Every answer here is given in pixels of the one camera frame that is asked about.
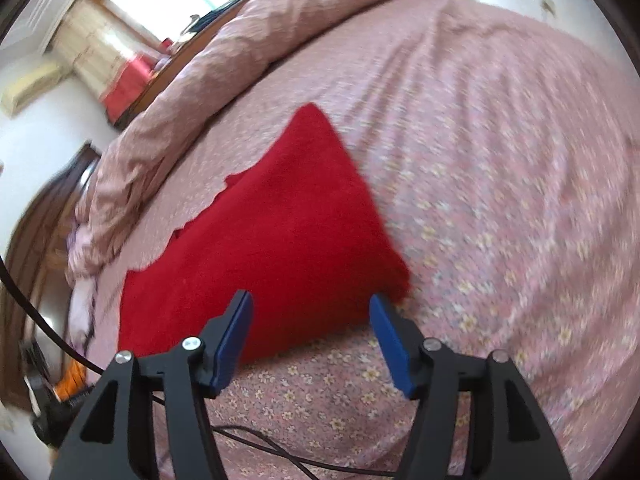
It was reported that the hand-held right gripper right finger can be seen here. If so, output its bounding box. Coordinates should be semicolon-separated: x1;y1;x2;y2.
369;294;572;480

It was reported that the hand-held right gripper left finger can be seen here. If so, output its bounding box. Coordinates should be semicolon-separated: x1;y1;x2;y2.
48;289;254;480

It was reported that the red knit sweater black trim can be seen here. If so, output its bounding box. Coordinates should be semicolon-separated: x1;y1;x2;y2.
117;102;413;366

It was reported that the white purple pillow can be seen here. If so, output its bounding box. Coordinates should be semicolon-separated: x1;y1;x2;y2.
67;275;102;343

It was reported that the pink floral bed sheet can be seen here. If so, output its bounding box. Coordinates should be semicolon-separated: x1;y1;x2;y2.
70;0;636;480

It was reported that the pink quilted duvet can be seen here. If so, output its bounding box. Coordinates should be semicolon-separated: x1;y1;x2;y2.
65;0;398;281

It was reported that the red cloth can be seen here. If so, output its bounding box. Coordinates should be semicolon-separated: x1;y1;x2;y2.
102;54;157;117

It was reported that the beige curtain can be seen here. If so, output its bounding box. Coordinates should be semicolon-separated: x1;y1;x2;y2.
52;0;151;102

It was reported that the white air conditioner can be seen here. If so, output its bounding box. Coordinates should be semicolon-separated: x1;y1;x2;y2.
0;60;67;119

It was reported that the black cable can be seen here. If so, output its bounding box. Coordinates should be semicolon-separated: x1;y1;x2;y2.
0;254;401;477

